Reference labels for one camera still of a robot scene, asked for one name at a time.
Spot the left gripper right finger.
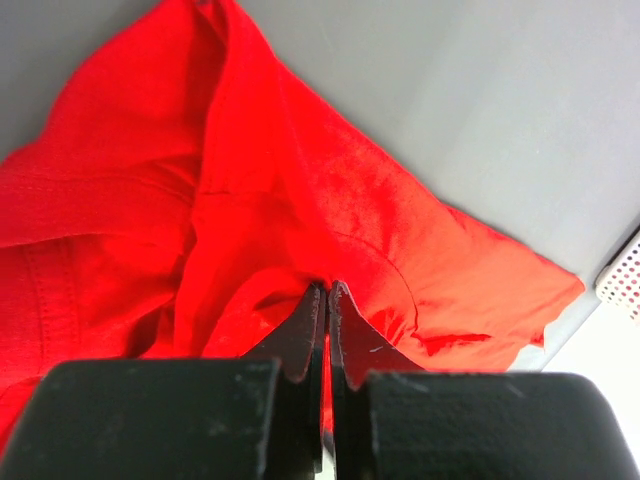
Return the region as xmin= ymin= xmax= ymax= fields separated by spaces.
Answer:
xmin=328 ymin=281 xmax=424 ymax=391

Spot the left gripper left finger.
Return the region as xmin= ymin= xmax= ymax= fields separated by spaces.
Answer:
xmin=243 ymin=283 xmax=326 ymax=383

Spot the red t shirt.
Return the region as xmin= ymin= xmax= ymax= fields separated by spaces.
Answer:
xmin=1 ymin=1 xmax=584 ymax=438

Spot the white plastic laundry basket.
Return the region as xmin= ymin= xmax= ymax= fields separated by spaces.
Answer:
xmin=594 ymin=230 xmax=640 ymax=324

